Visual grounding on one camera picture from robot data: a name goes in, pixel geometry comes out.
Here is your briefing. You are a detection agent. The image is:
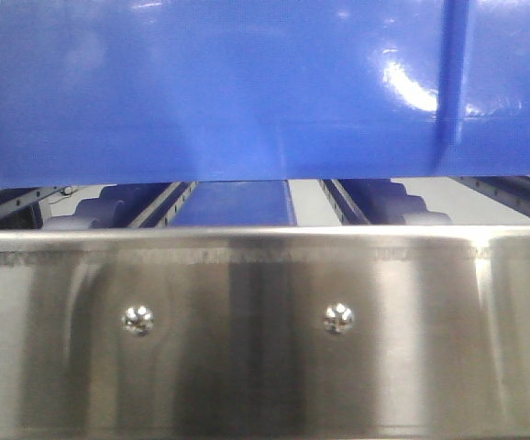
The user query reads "right round-head steel bolt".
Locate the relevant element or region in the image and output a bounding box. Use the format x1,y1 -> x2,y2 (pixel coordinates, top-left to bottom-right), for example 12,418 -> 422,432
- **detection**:
323,302 -> 355,335

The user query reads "right grey roller wheel row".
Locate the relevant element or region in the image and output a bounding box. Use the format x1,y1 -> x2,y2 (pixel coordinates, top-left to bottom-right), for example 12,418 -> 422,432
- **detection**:
339,179 -> 452,226

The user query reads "far left perforated rail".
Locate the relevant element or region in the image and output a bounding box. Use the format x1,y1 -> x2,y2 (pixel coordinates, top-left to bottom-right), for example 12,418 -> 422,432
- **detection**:
0,186 -> 61,230

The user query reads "grey roller wheel row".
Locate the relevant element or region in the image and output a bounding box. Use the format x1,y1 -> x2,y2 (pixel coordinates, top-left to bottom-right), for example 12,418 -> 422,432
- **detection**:
43,183 -> 163,230
339,179 -> 452,226

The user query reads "perforated rail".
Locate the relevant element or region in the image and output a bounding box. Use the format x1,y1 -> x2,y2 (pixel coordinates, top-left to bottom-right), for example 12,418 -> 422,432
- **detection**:
0,186 -> 61,230
453,176 -> 530,218
318,179 -> 370,226
127,181 -> 198,228

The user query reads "blue plastic bin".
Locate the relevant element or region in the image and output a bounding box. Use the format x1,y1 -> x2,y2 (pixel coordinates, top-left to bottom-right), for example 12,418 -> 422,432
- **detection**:
0,1 -> 530,188

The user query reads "left inner perforated rail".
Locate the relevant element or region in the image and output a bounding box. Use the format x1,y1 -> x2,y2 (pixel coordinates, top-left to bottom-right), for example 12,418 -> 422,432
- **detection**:
127,181 -> 198,228

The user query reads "blue centre conveyor strip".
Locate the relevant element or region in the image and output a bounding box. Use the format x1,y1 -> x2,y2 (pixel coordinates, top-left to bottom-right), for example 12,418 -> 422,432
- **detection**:
170,181 -> 297,226

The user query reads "right inner perforated rail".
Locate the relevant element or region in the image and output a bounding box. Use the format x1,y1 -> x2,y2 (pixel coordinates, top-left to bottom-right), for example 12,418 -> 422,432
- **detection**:
318,179 -> 370,226

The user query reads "left round-head steel bolt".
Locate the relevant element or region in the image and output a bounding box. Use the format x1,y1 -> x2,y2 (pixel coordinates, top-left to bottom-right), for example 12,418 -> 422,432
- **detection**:
121,304 -> 154,337

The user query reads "left grey roller wheel row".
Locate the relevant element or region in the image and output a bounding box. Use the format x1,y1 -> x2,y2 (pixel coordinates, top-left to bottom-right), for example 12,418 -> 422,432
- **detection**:
43,183 -> 163,230

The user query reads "round-head steel bolt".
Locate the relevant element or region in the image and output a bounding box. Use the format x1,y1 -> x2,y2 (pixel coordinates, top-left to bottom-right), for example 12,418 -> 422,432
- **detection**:
121,304 -> 154,337
323,302 -> 355,335

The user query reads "stainless steel front panel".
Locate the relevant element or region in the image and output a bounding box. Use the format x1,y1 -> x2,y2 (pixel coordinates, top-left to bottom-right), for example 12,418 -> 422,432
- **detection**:
0,226 -> 530,439

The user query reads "far right perforated rail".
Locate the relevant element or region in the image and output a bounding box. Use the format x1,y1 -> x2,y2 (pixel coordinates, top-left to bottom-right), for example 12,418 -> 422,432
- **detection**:
453,176 -> 530,218

